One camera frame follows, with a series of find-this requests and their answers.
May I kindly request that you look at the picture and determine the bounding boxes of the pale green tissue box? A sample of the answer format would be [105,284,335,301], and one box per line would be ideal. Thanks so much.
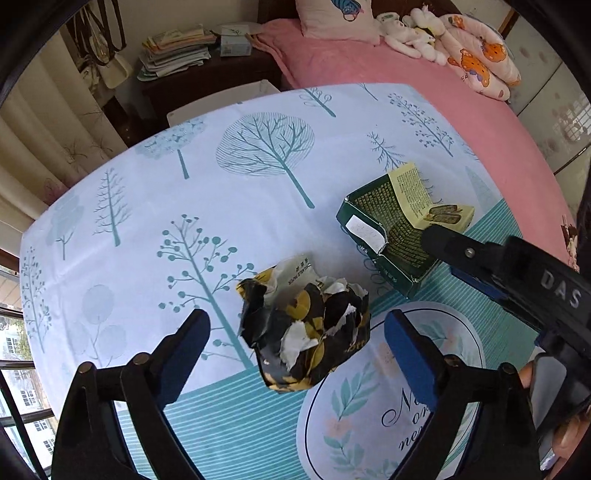
[219,25,254,57]

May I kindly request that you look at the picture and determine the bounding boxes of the pale round fan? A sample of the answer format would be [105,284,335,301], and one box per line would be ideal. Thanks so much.
[210,21,267,38]

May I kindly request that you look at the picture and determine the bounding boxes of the person's right hand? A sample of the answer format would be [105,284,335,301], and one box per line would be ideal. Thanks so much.
[518,359,591,462]

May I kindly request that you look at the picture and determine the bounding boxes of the green and cream box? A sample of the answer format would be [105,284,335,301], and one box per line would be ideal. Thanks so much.
[335,161,476,298]

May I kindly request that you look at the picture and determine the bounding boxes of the pale wardrobe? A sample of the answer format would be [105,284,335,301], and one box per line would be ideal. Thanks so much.
[508,0,591,176]

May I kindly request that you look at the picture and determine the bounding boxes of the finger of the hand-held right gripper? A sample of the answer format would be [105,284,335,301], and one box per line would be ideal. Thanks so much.
[450,268,506,308]
[421,224,509,280]

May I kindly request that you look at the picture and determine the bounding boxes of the stack of books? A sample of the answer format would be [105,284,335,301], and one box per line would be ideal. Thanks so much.
[137,28,218,83]

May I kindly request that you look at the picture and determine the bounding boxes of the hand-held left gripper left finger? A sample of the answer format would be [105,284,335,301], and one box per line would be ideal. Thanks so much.
[52,308,212,480]

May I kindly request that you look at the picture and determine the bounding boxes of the white plush rabbit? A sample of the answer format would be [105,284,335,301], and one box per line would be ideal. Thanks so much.
[376,11,448,65]

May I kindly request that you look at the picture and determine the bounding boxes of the small red patterned cloth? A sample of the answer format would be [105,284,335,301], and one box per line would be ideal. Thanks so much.
[561,216,581,273]

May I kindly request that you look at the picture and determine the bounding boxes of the black yellow wrapper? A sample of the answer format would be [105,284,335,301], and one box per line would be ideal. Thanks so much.
[235,253,371,393]

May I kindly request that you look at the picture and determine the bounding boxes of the window with metal grille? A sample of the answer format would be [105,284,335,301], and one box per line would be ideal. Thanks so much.
[0,249,56,480]

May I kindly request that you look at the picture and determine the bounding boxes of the bear print bolster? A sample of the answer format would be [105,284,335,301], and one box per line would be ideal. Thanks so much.
[436,14,522,100]

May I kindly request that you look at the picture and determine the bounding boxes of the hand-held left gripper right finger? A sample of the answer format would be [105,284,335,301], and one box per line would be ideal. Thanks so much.
[384,309,542,480]

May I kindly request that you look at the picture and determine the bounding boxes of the dark wooden nightstand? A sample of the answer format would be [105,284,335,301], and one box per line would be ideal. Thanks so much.
[139,44,283,121]

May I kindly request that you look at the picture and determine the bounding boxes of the cream curtain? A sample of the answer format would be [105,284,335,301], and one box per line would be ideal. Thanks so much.
[0,28,130,232]

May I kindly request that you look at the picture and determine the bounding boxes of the tree print tablecloth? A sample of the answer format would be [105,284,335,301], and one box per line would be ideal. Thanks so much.
[21,83,578,480]

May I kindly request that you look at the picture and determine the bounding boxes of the dark shoulder bag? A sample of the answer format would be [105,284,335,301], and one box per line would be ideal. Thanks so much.
[65,0,127,61]

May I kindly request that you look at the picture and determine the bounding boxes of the pink bed blanket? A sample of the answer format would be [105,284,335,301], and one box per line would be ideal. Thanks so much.
[254,18,583,278]

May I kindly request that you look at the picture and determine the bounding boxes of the white tote bag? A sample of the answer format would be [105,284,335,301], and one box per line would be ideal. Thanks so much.
[95,48,134,89]

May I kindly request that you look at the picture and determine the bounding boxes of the white embroidered pillow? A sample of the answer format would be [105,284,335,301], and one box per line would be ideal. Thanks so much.
[295,0,382,45]

